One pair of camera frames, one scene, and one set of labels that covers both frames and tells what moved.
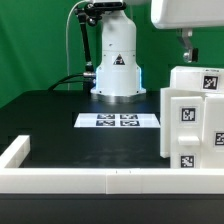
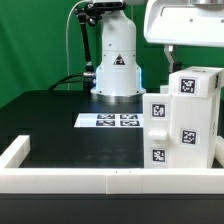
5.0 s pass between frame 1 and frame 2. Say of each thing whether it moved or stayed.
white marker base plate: stayed
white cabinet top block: moved
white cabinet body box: moved
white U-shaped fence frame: stayed
